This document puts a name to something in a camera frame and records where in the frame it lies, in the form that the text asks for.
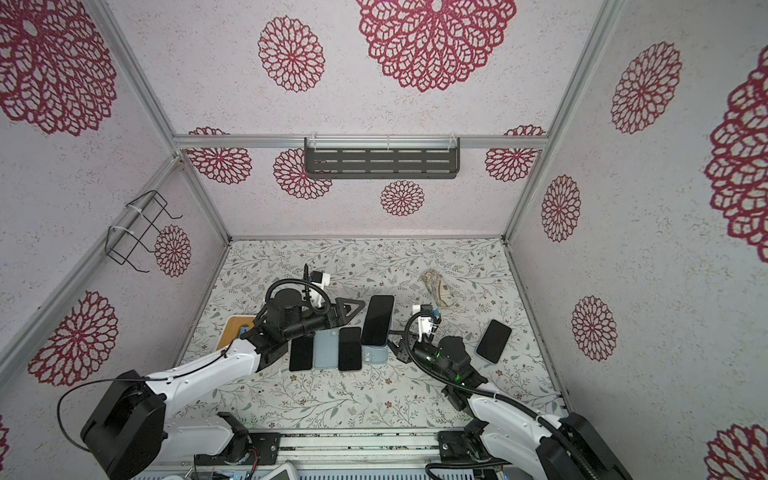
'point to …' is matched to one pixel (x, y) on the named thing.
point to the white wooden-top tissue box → (235, 326)
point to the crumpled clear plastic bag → (432, 280)
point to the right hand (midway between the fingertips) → (380, 334)
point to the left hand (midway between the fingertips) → (359, 309)
